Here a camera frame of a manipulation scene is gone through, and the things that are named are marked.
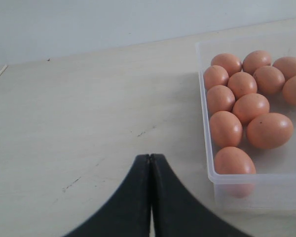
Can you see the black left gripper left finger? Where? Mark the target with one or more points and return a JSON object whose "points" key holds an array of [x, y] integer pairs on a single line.
{"points": [[127, 212]]}

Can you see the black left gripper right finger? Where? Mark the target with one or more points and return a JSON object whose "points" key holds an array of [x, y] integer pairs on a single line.
{"points": [[177, 213]]}

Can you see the clear plastic tray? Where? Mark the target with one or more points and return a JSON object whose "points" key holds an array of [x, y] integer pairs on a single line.
{"points": [[274, 184]]}

